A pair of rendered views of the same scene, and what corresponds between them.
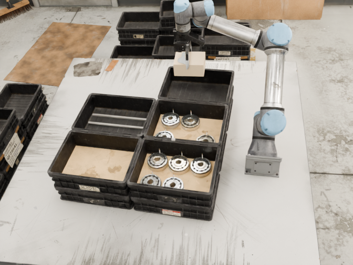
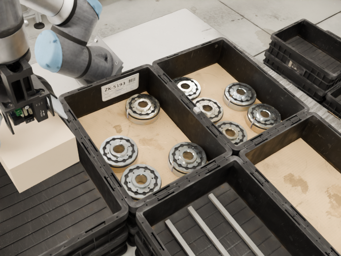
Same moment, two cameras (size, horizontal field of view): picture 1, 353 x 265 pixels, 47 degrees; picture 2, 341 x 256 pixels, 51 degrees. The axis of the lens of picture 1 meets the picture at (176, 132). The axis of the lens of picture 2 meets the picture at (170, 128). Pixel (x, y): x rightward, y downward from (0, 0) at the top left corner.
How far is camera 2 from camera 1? 217 cm
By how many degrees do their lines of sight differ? 81
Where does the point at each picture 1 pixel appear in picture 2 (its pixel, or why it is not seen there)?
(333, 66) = not seen: outside the picture
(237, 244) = not seen: hidden behind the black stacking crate
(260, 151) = (105, 51)
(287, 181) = not seen: hidden behind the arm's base
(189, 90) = (23, 227)
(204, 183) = (198, 79)
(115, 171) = (297, 179)
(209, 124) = (97, 133)
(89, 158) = (330, 237)
